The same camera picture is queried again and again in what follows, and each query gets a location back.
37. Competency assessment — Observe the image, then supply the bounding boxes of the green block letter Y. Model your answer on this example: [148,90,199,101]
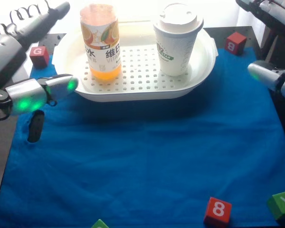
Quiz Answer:
[266,190,285,221]

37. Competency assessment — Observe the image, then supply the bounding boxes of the green toy block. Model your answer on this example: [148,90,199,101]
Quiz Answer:
[90,218,110,228]

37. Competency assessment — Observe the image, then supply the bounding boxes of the black coiled cable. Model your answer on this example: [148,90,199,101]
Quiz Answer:
[0,0,53,33]

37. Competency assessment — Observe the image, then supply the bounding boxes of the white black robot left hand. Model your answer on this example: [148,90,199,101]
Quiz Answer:
[0,1,79,120]

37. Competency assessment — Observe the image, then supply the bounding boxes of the red block letter G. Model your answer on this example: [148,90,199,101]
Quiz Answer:
[29,46,50,69]

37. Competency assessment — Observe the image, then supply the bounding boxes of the white paper coffee cup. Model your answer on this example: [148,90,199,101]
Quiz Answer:
[153,2,204,76]

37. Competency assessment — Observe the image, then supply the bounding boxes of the blue table cloth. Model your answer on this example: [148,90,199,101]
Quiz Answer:
[0,47,285,228]

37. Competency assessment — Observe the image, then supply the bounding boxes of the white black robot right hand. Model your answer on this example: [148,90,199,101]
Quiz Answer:
[236,0,285,101]

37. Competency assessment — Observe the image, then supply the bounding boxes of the red block number 8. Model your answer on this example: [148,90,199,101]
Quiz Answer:
[203,196,233,226]

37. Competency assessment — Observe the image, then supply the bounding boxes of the white perforated tray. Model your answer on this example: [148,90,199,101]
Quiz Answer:
[51,20,219,103]

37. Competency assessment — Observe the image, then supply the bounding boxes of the red block letter B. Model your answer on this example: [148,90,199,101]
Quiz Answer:
[224,32,247,56]

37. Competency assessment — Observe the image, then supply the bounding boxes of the orange vitamin drink bottle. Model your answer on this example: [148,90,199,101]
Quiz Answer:
[79,3,123,83]

